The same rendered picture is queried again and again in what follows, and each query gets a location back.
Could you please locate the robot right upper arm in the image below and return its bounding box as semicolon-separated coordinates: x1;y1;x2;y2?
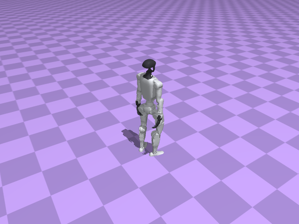
153;80;163;104

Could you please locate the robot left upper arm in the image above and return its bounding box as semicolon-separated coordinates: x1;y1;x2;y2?
136;72;143;91

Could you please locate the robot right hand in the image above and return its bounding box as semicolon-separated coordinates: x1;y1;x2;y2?
152;115;162;128

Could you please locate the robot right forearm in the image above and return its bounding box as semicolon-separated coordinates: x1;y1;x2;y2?
157;99;164;119

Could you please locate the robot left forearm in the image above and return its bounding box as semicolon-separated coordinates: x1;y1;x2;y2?
136;90;142;104

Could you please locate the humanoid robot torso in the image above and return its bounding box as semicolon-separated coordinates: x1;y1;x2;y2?
140;72;158;115

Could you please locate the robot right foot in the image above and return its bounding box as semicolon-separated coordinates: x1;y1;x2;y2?
149;151;164;157

